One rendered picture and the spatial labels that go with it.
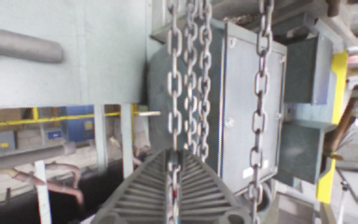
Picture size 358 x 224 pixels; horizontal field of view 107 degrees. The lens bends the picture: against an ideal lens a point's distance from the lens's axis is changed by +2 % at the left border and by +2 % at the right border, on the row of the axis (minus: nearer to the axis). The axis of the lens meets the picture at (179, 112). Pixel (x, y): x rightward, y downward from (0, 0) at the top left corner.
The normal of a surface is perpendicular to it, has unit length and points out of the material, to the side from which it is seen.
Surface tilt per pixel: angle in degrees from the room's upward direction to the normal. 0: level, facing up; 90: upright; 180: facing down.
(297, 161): 90
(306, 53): 90
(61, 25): 90
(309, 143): 90
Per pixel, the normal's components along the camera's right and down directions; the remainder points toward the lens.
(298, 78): -0.87, 0.05
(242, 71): 0.50, 0.09
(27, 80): 0.76, 0.07
